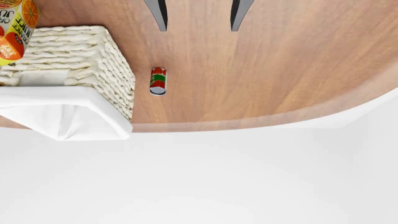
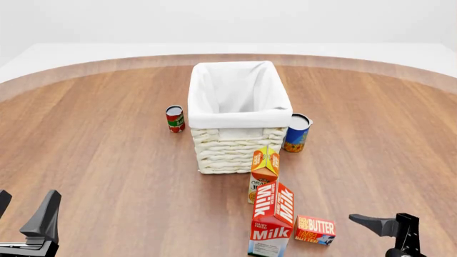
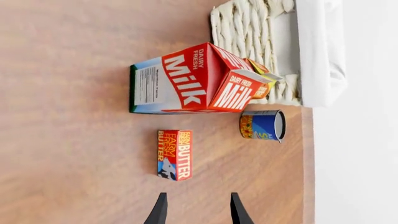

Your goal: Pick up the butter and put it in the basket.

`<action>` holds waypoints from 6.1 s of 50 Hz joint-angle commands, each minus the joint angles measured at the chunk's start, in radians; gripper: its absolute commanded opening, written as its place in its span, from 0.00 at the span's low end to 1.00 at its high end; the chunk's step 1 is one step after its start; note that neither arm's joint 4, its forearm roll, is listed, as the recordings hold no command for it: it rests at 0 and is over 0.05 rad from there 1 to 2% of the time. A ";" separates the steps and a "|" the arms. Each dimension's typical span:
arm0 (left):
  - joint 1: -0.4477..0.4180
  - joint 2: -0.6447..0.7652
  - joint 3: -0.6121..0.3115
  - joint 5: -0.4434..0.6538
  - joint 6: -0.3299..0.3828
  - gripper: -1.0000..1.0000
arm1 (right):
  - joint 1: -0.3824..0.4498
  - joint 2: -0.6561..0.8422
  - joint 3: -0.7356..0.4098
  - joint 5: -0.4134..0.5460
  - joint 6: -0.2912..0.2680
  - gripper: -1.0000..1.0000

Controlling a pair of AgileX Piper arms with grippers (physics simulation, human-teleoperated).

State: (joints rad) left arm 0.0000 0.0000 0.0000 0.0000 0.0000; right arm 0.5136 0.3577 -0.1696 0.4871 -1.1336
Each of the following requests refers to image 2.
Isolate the red tomato sauce can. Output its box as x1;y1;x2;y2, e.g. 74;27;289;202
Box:
165;104;186;134

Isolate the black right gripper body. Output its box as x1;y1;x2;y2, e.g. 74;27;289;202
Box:
385;212;428;257

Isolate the red and white milk carton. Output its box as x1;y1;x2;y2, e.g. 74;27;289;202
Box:
247;180;296;257

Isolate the orange juice carton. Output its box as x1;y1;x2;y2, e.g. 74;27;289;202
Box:
247;146;281;206

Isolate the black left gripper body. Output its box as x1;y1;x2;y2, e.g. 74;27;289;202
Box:
0;236;60;257

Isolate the red butter box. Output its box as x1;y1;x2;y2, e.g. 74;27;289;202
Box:
293;214;337;246

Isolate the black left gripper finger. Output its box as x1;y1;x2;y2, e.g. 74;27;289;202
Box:
0;189;13;219
19;188;62;242

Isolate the blue food can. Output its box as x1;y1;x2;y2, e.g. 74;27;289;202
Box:
282;113;314;153

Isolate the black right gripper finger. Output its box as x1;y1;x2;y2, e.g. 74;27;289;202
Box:
348;213;399;238

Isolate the white woven basket, cloth liner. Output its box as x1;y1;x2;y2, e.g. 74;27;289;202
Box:
187;60;294;176

